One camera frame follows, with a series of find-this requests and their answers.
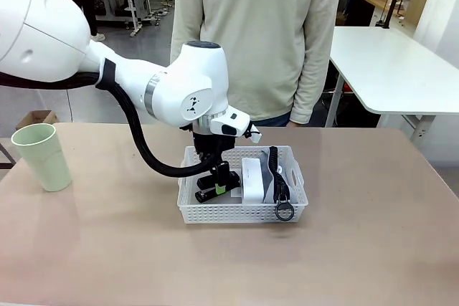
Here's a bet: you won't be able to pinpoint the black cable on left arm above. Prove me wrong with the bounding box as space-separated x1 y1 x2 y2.
0 69 217 178

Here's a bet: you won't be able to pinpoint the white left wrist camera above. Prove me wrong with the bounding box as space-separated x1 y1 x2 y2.
245 122 264 144

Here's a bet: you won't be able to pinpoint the open cardboard box on floor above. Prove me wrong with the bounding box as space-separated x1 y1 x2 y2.
15 109 60 132

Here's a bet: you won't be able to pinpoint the wooden top table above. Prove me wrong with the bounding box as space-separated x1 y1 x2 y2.
362 0 419 28

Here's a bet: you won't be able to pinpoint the blue jeans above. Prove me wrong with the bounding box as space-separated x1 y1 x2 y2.
250 111 292 128

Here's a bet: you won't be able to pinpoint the black stapler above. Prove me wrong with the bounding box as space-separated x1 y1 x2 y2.
194 172 241 204

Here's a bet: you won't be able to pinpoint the large white table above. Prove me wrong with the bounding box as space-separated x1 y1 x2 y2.
324 26 459 143

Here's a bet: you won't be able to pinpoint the pale green plastic cup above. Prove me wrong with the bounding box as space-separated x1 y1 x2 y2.
10 123 74 193

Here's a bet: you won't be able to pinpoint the white rectangular box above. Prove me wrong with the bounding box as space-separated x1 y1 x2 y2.
240 157 267 204

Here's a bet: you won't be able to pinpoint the person left forearm cream sleeve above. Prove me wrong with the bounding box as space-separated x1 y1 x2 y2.
288 47 337 127

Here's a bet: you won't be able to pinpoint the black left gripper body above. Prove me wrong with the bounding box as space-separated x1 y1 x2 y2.
192 131 237 166

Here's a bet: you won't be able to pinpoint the person torso in cream sweater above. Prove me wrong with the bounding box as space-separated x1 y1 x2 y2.
169 0 344 127

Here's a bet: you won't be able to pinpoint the grey and black strap device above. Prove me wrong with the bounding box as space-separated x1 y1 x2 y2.
260 145 298 222

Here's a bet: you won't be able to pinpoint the white perforated plastic basket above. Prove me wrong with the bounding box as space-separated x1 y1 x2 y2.
176 145 310 225

